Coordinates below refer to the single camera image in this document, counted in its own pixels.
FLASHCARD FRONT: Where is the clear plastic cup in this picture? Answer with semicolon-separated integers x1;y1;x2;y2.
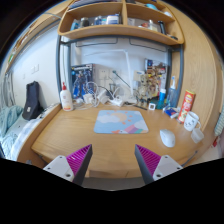
191;128;204;143

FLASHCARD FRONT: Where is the pastel cloud mouse pad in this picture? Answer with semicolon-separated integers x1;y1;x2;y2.
94;110;149;134

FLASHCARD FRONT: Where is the wooden wall shelf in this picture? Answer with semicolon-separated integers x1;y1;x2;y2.
58;0;184;46

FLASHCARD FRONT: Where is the blue spray bottle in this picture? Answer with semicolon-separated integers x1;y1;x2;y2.
166;77;177;107

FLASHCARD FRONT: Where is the white bottle red cap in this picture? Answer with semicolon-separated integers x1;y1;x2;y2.
60;83;73;111

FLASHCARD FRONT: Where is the white mug with pattern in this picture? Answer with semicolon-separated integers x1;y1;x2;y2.
184;111;201;131

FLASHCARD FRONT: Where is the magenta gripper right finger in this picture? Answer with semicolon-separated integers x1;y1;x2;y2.
135;144;182;184

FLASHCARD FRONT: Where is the white power strip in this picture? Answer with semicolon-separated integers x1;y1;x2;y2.
110;98;124;107

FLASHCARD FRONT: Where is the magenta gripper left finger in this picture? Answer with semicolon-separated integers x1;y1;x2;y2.
44;145;93;186

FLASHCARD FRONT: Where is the black bag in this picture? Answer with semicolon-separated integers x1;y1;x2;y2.
22;81;43;120

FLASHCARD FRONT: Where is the blue robot model box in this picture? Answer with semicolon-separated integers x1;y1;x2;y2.
71;64;94;99

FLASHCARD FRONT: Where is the robot model figure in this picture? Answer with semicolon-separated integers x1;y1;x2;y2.
138;74;158;100

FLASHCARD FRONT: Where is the white desk lamp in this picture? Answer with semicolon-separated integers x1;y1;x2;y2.
85;49;136;104

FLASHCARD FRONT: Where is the light blue bedding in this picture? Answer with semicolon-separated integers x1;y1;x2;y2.
0;105;23;159

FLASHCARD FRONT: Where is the red chips can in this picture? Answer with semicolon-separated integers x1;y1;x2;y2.
177;90;195;123

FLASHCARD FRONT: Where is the white computer mouse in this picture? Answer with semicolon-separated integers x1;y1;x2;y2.
160;129;175;148

